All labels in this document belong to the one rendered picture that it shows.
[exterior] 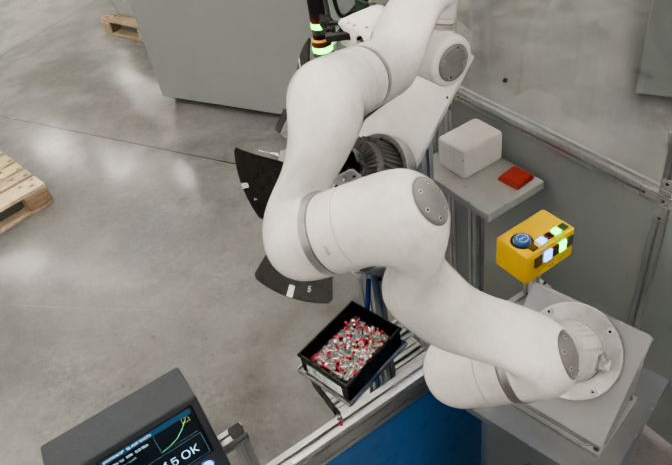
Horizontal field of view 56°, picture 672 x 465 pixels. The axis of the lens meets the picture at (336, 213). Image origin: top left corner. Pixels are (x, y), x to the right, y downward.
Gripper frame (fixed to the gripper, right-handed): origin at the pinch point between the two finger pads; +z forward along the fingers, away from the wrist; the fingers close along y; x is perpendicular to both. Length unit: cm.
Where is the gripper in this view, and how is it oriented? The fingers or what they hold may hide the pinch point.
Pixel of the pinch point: (342, 15)
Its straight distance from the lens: 128.7
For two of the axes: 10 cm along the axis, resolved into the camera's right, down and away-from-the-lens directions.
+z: -5.5, -4.6, 7.0
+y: 8.2, -4.5, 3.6
